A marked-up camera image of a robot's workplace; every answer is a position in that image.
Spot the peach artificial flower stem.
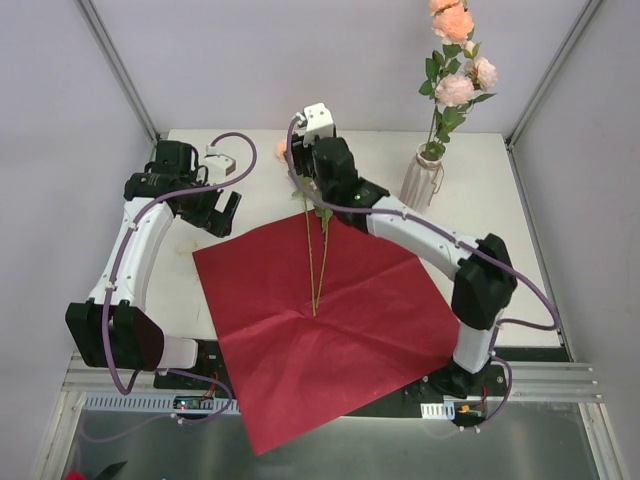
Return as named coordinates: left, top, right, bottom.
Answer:
left=275, top=139, right=319, bottom=316

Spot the dark red wrapping paper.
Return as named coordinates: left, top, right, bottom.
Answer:
left=194, top=213, right=459, bottom=455

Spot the pink artificial flower stem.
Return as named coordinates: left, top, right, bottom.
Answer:
left=419, top=0, right=498, bottom=162

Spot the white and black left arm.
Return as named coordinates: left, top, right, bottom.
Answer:
left=65, top=140, right=241, bottom=389

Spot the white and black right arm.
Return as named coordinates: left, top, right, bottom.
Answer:
left=285, top=130, right=517, bottom=399

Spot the white ribbed ceramic vase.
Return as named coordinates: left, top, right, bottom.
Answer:
left=399, top=143, right=445, bottom=213

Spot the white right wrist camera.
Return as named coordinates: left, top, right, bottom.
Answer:
left=295, top=103, right=336, bottom=146

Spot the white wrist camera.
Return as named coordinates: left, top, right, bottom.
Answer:
left=295, top=103, right=336, bottom=146
left=203, top=145, right=236, bottom=184

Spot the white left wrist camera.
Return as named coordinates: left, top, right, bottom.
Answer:
left=203, top=145, right=236, bottom=184

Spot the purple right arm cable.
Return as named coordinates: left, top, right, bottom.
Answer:
left=285, top=113, right=562, bottom=440

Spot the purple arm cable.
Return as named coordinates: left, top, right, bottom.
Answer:
left=285, top=113, right=562, bottom=440
left=79, top=132, right=259, bottom=444

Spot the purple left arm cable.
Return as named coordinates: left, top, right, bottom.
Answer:
left=79, top=132, right=259, bottom=444

